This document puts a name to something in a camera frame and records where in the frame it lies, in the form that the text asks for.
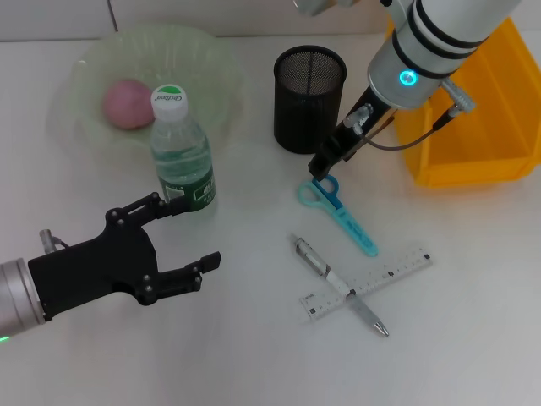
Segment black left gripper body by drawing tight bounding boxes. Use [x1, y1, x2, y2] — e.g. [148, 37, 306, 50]
[27, 206, 161, 323]

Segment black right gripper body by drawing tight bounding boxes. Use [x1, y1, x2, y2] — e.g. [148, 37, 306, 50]
[327, 84, 399, 167]

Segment clear green-label water bottle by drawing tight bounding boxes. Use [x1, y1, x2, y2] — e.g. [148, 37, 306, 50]
[150, 84, 218, 213]

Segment blue scissors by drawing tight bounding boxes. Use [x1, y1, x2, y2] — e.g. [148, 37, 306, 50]
[296, 175, 380, 258]

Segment silver white ballpoint pen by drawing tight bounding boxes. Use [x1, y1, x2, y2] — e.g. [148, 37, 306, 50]
[290, 232, 390, 338]

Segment pink peach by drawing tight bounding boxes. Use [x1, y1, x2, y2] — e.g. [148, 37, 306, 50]
[103, 79, 156, 131]

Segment clear plastic ruler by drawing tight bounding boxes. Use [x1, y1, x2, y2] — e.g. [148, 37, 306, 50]
[298, 244, 434, 323]

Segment black mesh pen holder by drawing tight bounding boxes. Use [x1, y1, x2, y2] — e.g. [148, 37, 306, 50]
[273, 45, 347, 156]

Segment green glass fruit plate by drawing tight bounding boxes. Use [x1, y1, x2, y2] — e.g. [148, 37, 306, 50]
[48, 24, 243, 162]

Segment yellow plastic bin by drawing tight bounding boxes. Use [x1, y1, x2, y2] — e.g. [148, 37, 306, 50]
[386, 16, 541, 189]

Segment right arm cable with connectors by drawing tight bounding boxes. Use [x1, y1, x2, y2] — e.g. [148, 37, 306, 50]
[342, 79, 478, 152]

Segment left arm cable with connector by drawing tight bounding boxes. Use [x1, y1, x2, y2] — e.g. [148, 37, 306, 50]
[39, 228, 71, 255]

